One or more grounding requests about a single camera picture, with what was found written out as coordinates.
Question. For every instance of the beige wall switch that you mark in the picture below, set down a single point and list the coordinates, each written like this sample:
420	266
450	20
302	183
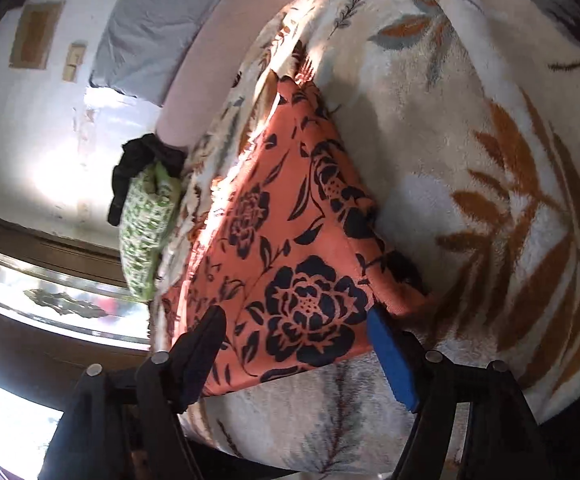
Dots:
77	52
71	72

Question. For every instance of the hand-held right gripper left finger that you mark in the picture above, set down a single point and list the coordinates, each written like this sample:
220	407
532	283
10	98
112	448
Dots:
197	360

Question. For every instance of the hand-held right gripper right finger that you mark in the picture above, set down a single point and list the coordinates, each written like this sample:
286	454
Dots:
395	365

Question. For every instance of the cream leaf-print blanket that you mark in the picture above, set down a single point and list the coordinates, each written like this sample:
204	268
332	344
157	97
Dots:
495	185

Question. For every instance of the green checked pillow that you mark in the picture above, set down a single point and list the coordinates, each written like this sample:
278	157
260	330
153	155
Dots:
147	230

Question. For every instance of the wooden stained-glass door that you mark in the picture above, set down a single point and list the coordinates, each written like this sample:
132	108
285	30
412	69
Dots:
44	305

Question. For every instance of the orange floral shirt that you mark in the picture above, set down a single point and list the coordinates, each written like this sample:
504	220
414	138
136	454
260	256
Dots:
295	250

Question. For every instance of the grey pillow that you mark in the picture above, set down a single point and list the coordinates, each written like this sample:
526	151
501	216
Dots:
159	25

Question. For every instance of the black cloth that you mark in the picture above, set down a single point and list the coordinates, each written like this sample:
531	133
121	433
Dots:
132	165

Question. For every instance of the pink rolled quilt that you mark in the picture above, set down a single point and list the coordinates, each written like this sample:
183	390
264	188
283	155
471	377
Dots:
219	50

